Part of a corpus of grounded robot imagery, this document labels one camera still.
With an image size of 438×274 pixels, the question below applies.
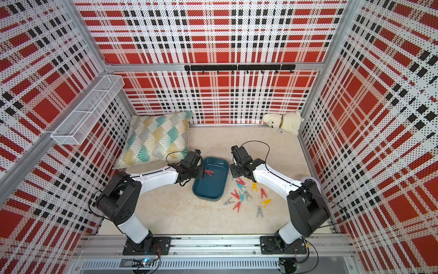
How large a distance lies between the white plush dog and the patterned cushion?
1.94ft

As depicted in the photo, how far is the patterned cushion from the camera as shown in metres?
0.92

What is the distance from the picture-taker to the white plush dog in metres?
1.14
